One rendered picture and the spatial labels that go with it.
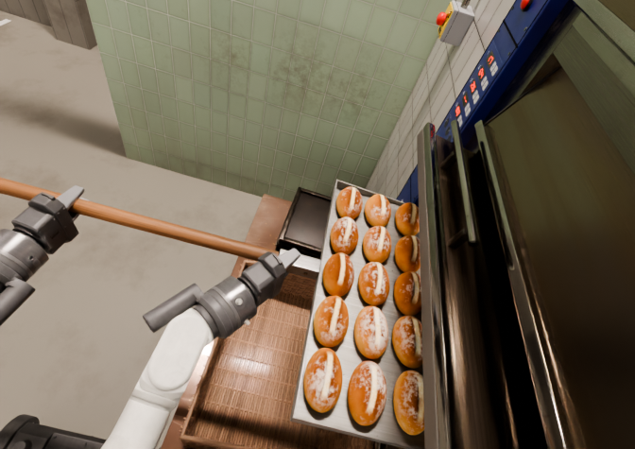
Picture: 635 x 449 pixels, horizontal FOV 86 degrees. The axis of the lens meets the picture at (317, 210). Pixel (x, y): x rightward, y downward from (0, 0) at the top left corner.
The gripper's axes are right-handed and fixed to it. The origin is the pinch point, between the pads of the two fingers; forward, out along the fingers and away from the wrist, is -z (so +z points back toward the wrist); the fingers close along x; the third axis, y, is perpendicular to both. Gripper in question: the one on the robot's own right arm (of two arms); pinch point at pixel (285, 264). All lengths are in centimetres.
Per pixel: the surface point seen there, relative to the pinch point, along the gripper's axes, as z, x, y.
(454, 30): -90, -25, -22
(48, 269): 37, 120, -116
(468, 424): 7.7, -19.5, 35.9
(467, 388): 4.1, -19.4, 34.0
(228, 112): -71, 58, -114
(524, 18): -55, -43, 3
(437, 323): 1.3, -21.5, 26.7
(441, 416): 10.2, -21.1, 32.6
